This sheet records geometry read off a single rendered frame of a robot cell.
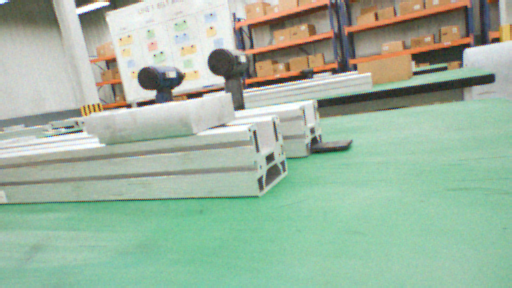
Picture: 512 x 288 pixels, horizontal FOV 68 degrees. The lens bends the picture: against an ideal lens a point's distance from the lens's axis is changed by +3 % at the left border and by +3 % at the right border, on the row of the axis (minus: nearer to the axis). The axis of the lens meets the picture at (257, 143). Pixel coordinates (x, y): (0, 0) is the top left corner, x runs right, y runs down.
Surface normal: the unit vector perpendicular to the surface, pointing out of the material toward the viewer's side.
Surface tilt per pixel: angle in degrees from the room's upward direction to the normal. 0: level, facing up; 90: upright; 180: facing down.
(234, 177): 90
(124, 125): 90
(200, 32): 90
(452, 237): 0
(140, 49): 90
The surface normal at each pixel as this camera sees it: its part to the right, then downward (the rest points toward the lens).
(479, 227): -0.17, -0.97
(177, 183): -0.42, 0.22
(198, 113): 0.89, -0.08
